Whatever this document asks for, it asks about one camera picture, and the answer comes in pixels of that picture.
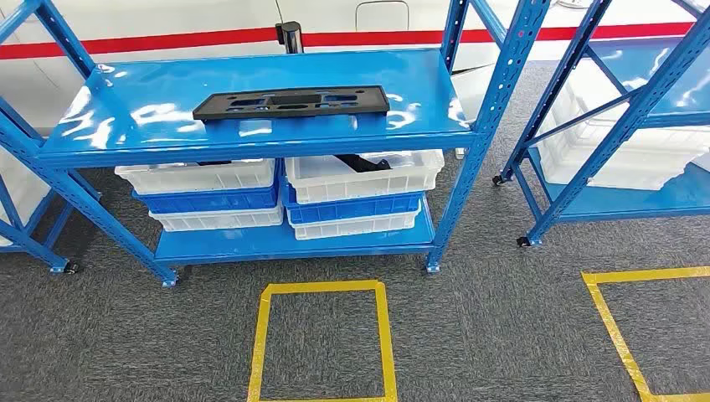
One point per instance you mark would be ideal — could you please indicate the black plastic bracket panel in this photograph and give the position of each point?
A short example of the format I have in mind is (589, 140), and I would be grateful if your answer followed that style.
(366, 102)

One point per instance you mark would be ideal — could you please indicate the white plastic crate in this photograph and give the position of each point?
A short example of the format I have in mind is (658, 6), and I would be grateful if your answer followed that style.
(627, 166)
(22, 183)
(355, 186)
(194, 177)
(355, 226)
(222, 220)

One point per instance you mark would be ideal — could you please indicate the black curved plastic part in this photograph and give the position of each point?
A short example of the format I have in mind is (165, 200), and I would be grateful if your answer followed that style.
(363, 163)
(213, 163)

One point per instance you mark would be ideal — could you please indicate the chrome stanchion post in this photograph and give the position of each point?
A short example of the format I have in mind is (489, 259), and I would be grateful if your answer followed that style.
(291, 36)

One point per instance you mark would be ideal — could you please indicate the metal floor plate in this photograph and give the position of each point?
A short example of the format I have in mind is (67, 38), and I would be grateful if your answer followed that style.
(460, 153)

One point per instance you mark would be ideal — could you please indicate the red barrier belt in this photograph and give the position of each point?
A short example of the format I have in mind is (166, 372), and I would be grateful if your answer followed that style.
(388, 38)
(166, 40)

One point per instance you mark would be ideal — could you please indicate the white car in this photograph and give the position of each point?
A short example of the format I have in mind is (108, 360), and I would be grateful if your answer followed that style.
(166, 16)

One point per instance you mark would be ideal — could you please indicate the blue metal shelf rack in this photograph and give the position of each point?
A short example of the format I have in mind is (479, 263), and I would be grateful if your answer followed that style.
(627, 122)
(33, 247)
(138, 111)

